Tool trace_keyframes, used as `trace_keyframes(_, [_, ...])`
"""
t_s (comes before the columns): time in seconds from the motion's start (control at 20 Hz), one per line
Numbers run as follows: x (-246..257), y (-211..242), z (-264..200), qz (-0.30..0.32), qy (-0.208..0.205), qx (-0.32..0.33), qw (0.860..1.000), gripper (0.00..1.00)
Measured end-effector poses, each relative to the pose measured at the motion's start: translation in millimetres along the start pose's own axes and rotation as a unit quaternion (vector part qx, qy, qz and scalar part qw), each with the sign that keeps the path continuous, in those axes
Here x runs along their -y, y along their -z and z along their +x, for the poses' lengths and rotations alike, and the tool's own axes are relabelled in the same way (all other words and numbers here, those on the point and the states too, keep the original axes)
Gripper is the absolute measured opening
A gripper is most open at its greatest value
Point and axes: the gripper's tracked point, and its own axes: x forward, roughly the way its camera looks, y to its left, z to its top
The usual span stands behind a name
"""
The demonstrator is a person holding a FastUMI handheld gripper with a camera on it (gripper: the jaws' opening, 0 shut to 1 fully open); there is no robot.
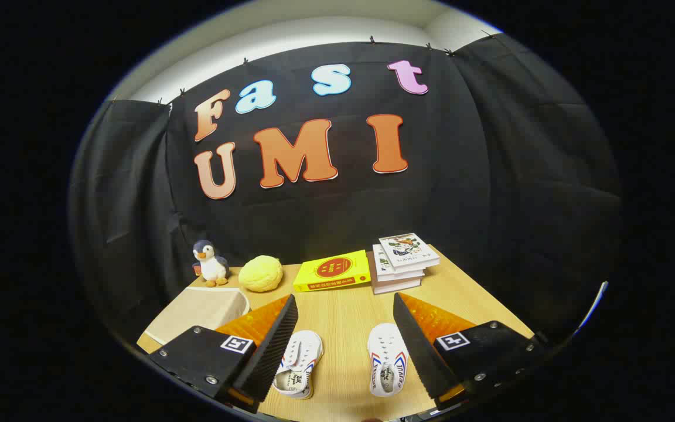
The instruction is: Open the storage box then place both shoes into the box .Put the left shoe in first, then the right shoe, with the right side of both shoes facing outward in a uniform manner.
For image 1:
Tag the yellow round plush toy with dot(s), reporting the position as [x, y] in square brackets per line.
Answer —
[260, 274]

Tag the yellow book with red circle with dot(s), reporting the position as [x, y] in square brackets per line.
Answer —
[331, 268]

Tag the penguin plush toy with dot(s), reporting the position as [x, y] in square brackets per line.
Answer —
[213, 266]

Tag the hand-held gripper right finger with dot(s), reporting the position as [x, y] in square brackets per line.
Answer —
[416, 346]

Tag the white canvas shoe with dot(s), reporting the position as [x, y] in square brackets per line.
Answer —
[385, 351]
[301, 354]

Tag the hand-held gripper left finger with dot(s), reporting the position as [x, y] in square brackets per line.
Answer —
[267, 351]

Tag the beige fabric storage box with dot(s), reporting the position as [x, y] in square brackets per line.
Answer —
[197, 310]

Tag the white book with bird cover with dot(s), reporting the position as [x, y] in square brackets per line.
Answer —
[409, 249]

